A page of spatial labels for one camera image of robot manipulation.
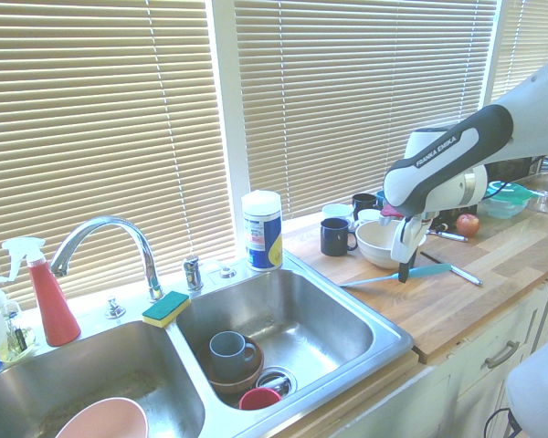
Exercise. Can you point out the disinfecting wipes canister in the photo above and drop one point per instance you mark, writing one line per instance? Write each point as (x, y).
(262, 228)

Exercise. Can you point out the clear glass dish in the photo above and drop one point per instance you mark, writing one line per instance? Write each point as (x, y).
(545, 201)

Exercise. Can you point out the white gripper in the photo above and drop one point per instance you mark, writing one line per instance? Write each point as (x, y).
(408, 239)

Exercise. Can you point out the silver metal utensil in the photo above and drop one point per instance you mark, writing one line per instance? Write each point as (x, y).
(449, 235)

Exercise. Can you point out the teal plastic knife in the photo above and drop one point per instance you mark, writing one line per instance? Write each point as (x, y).
(431, 270)

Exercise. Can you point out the cream kitchen cabinet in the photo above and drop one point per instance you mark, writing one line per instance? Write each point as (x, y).
(466, 392)

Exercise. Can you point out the grey mug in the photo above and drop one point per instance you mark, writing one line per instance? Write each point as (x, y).
(228, 356)

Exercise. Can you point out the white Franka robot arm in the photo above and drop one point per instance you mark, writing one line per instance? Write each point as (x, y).
(438, 169)

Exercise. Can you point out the red apple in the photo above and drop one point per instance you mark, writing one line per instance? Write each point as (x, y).
(467, 225)

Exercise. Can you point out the red mug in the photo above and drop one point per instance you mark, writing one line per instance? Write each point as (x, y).
(258, 400)

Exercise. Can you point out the clear yellowish soap bottle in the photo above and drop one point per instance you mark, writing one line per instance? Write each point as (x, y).
(13, 337)

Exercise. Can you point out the beige window blind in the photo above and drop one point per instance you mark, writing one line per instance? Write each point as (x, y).
(96, 114)
(530, 41)
(347, 91)

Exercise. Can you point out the plastic container teal lid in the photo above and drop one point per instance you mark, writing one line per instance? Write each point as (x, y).
(507, 203)

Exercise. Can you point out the small chrome knob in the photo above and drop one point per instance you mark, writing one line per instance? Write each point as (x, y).
(114, 309)

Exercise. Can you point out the chrome sink hole cap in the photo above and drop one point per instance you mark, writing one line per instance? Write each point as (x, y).
(227, 272)

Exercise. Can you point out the white mug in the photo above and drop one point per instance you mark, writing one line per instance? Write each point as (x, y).
(338, 211)
(370, 215)

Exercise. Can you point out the metal sink drain strainer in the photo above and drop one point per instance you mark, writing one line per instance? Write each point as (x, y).
(278, 381)

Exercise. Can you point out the black appliance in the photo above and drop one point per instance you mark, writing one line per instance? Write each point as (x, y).
(516, 168)

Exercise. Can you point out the red spray bottle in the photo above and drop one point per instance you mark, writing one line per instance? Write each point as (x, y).
(55, 310)

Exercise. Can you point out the brown wooden bowl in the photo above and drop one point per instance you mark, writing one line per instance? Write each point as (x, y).
(230, 387)

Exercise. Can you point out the stainless steel double sink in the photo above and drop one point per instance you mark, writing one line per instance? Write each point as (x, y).
(310, 310)

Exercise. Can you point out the chrome kitchen faucet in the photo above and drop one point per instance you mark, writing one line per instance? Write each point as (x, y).
(137, 235)

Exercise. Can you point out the yellow and green sponge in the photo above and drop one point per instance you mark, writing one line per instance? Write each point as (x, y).
(164, 310)

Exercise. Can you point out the black mug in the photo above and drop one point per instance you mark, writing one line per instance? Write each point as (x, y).
(363, 203)
(333, 237)

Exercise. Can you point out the pink plastic bowl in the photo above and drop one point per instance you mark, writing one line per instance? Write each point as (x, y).
(105, 420)

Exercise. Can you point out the large cream bowl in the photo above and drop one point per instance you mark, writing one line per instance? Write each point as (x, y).
(372, 246)

